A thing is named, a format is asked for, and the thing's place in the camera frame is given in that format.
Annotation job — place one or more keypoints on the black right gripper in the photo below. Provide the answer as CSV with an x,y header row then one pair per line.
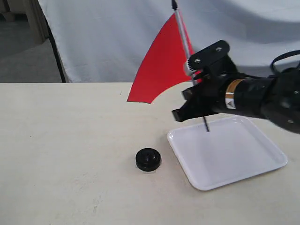
x,y
218,71

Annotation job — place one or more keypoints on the red flag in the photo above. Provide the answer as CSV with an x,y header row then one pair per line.
x,y
163,65

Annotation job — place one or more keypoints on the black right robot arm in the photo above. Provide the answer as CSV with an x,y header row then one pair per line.
x,y
275,98

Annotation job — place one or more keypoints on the black round flag base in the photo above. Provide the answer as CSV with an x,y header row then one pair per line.
x,y
148,159

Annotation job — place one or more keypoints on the white rectangular plastic tray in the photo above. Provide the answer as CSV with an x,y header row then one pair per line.
x,y
234,149

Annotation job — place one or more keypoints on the white backdrop cloth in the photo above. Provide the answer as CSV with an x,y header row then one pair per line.
x,y
106,40

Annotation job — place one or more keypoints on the black backdrop stand pole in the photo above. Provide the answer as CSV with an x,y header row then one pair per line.
x,y
56,53

